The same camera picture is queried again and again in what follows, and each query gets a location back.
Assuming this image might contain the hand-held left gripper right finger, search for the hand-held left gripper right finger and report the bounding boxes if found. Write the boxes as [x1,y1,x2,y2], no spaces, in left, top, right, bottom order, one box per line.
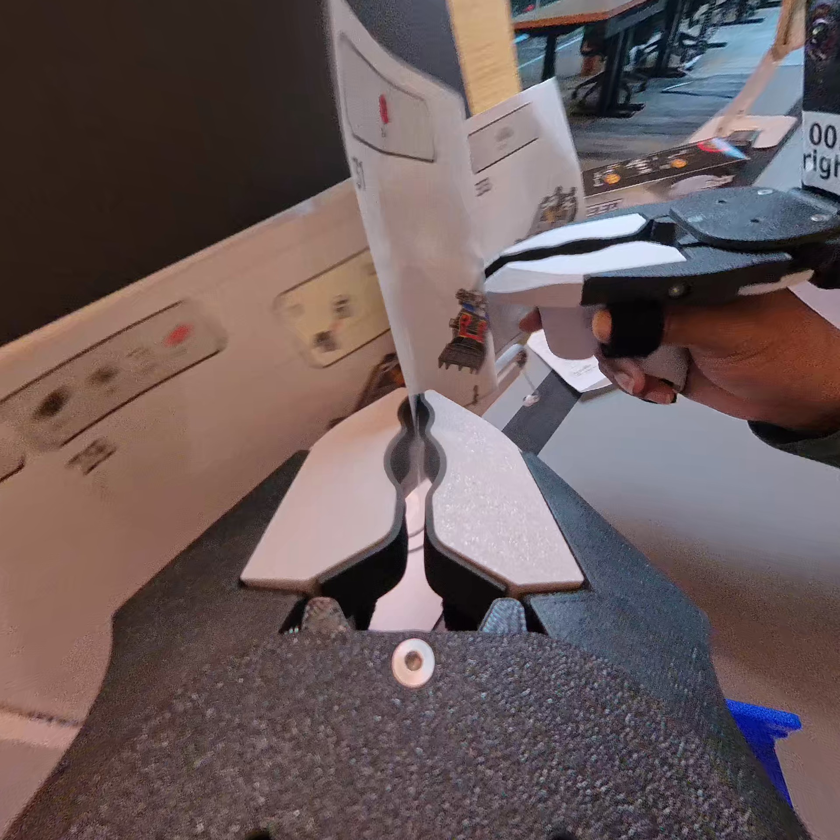
[420,389,588,602]

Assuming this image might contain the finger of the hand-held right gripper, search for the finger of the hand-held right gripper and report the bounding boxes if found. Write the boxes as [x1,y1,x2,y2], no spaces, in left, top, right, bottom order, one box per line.
[483,214,683,283]
[483,243,664,312]

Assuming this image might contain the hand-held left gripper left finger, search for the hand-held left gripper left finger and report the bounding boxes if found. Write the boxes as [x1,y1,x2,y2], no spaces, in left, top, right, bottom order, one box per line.
[241,388,418,598]

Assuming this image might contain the lego instruction booklet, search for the lego instruction booklet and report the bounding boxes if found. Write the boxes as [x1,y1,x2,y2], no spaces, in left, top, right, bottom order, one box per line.
[0,0,588,762]

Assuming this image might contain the blue plastic bin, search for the blue plastic bin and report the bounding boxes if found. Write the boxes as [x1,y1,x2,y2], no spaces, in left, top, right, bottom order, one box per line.
[726,699,804,804]

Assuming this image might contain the lego set box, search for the lego set box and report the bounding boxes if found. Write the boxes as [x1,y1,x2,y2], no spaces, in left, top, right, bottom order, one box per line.
[582,129,762,200]

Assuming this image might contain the tan panel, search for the tan panel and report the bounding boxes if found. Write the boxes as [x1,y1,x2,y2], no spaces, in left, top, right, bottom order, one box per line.
[447,0,522,116]

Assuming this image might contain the wooden background desks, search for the wooden background desks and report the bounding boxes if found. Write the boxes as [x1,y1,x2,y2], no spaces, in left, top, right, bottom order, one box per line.
[512,0,788,112]

